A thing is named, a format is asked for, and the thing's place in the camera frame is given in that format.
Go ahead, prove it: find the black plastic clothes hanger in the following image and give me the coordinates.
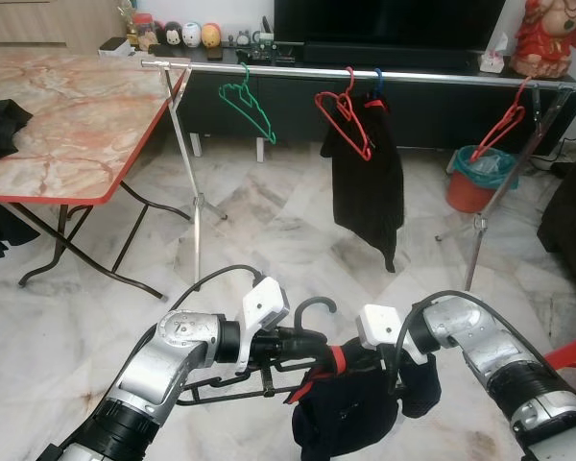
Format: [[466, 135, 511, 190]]
[[176, 296, 339, 406]]

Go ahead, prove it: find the black t-shirt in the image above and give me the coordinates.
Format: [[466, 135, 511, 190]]
[[0, 99, 35, 260], [320, 91, 406, 275]]

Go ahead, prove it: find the red waste bin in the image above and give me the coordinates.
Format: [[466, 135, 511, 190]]
[[446, 169, 497, 214]]

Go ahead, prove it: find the yellow round figurine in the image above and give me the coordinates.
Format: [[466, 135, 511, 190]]
[[201, 21, 223, 49]]

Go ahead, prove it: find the red buddha statue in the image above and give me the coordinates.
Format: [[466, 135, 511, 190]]
[[512, 0, 576, 80]]

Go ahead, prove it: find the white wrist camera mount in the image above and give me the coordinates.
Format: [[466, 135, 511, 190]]
[[238, 277, 292, 374], [355, 304, 406, 353]]

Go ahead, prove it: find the jar with red lid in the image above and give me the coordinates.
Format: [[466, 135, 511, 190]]
[[132, 12, 157, 51]]

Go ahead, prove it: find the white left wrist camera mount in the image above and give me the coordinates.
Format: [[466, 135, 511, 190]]
[[238, 277, 292, 374]]

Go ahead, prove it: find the green plastic clothes hanger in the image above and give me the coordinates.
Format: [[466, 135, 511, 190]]
[[218, 62, 279, 145]]

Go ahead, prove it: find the black television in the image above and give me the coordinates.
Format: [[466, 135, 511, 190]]
[[274, 0, 508, 47]]

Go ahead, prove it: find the black round figurine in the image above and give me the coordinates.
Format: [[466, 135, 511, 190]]
[[161, 21, 183, 47]]

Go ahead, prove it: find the navy shirt with red trim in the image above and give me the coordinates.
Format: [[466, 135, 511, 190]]
[[290, 338, 444, 461]]

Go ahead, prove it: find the black TV cabinet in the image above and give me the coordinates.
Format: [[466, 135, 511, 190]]
[[101, 43, 576, 155]]

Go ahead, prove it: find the silver metal clothes rack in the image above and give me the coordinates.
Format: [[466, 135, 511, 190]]
[[141, 58, 576, 310]]

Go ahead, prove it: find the teal bin liner bag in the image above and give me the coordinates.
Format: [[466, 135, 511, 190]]
[[450, 145, 519, 191]]

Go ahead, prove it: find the gold trophy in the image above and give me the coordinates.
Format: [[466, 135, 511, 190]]
[[115, 0, 140, 39]]

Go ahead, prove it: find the green white robot toy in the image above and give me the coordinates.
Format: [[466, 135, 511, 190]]
[[250, 15, 276, 55]]

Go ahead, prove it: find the marble top folding table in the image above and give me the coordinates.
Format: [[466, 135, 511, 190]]
[[0, 48, 224, 302]]

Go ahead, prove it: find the small white box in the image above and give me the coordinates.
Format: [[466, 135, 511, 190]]
[[99, 36, 133, 59]]

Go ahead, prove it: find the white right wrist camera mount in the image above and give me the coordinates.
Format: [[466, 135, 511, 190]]
[[355, 304, 406, 353]]

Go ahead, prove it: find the light wood cabinet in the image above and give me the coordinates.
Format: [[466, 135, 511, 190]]
[[0, 0, 126, 54]]

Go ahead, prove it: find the white round figurine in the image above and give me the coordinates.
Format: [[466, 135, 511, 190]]
[[181, 21, 203, 47]]

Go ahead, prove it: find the dark grey fabric sofa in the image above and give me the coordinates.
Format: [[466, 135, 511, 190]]
[[538, 144, 576, 279]]

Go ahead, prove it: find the black soundbar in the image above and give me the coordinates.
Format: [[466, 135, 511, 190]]
[[302, 42, 483, 70]]

